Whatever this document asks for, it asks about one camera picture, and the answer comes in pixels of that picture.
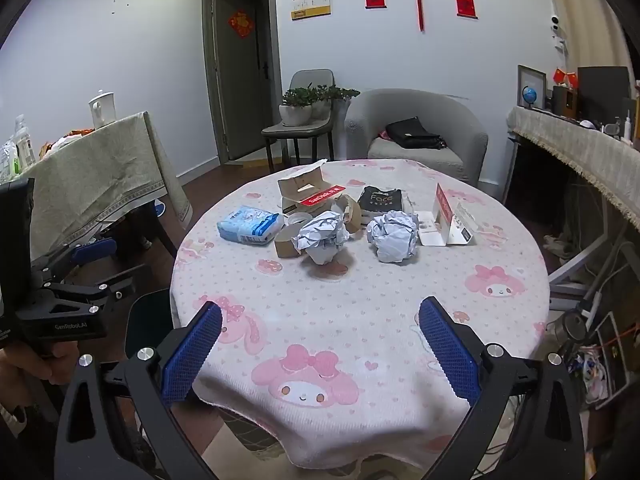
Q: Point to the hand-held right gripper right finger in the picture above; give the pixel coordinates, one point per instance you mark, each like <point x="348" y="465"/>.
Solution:
<point x="450" y="355"/>

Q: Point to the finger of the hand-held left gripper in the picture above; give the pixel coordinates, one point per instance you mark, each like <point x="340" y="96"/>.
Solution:
<point x="95" y="251"/>
<point x="122" y="282"/>

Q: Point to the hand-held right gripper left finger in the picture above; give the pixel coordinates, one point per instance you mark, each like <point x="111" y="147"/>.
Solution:
<point x="192" y="355"/>

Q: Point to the dark teal trash bin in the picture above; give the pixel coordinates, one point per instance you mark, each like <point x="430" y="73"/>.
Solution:
<point x="150" y="320"/>

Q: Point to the white red packaging card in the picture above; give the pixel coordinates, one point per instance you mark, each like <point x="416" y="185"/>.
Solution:
<point x="440" y="225"/>

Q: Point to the cardboard box with red label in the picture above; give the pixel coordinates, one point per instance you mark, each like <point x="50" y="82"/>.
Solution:
<point x="300" y="190"/>

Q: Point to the person's left hand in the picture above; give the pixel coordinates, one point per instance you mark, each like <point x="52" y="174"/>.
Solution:
<point x="35" y="366"/>

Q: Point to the blue white plastic item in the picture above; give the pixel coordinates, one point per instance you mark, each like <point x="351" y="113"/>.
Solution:
<point x="158" y="207"/>

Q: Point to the clear plastic bottle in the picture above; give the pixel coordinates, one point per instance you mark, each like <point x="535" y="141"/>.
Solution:
<point x="22" y="145"/>

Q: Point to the white plastic bag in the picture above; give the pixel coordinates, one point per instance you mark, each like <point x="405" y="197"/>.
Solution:
<point x="62" y="142"/>

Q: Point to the round table pink cloth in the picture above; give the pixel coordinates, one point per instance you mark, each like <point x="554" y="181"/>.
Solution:
<point x="350" y="300"/>

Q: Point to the orange snack packet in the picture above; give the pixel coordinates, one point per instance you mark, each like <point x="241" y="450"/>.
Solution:
<point x="80" y="132"/>

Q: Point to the black round device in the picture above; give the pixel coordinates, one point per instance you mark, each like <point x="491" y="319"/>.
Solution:
<point x="575" y="327"/>

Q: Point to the crumpled white paper ball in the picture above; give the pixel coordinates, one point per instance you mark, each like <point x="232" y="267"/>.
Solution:
<point x="392" y="237"/>
<point x="322" y="237"/>

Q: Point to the blue tissue pack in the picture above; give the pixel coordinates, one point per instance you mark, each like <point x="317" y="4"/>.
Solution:
<point x="247" y="225"/>

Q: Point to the white kettle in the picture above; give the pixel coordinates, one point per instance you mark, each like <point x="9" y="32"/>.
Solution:
<point x="101" y="110"/>

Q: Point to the brown cardboard tape core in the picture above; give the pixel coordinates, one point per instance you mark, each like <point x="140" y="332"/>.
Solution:
<point x="356" y="215"/>
<point x="285" y="247"/>

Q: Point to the white slippers pair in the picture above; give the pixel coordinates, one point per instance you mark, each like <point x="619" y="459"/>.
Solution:
<point x="555" y="247"/>

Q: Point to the white power strip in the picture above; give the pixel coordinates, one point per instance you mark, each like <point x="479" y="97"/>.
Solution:
<point x="597" y="310"/>

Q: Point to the grey storage crate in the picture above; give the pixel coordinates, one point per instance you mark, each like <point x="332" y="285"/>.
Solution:
<point x="617" y="360"/>

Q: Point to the black pouch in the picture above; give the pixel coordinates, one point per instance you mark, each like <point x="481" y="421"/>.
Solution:
<point x="380" y="200"/>

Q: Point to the black cabinet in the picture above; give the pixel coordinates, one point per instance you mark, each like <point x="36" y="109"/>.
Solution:
<point x="535" y="175"/>

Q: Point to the grey green door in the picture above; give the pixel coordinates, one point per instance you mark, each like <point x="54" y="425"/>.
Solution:
<point x="240" y="90"/>

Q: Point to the black bag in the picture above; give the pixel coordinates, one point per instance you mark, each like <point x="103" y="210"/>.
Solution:
<point x="410" y="132"/>

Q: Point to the potted green plant white pot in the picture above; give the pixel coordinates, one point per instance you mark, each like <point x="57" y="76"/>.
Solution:
<point x="340" y="94"/>
<point x="295" y="112"/>

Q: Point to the beige fringed desk cloth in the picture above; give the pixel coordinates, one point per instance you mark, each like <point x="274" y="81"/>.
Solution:
<point x="565" y="140"/>

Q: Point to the grey armchair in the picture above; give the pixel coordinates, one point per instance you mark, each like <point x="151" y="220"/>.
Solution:
<point x="435" y="110"/>

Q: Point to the white computer mouse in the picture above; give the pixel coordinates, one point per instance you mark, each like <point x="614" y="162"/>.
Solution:
<point x="589" y="124"/>

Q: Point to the red diamond door sticker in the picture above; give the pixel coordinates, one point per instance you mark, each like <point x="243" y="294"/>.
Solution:
<point x="240" y="23"/>

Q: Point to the small blue globe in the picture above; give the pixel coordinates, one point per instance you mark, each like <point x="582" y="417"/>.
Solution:
<point x="528" y="94"/>

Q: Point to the grey dining chair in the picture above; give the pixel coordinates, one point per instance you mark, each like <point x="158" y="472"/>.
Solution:
<point x="312" y="77"/>

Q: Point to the brown wooden box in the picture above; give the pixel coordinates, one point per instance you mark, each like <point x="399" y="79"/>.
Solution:
<point x="565" y="101"/>

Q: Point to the white tube bottle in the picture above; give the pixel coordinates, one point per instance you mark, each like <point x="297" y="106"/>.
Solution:
<point x="626" y="127"/>

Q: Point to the small red flag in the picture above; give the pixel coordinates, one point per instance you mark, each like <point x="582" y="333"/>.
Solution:
<point x="572" y="79"/>
<point x="559" y="75"/>

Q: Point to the black monitor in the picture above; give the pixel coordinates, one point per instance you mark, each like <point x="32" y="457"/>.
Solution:
<point x="602" y="92"/>

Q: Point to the white desk frame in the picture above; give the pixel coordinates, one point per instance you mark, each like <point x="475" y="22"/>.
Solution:
<point x="575" y="267"/>

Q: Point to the picture frame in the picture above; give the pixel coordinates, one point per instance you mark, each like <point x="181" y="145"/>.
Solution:
<point x="530" y="77"/>

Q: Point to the white security camera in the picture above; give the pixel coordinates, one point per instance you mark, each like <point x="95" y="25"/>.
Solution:
<point x="556" y="22"/>

